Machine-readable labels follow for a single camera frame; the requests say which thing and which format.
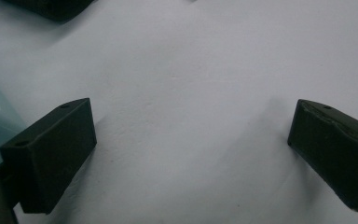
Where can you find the black glove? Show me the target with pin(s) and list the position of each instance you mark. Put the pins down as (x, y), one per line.
(52, 9)

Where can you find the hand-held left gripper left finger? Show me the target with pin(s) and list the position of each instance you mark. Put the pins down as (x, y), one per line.
(46, 161)

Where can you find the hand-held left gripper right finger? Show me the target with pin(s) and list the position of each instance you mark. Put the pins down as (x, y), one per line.
(335, 155)

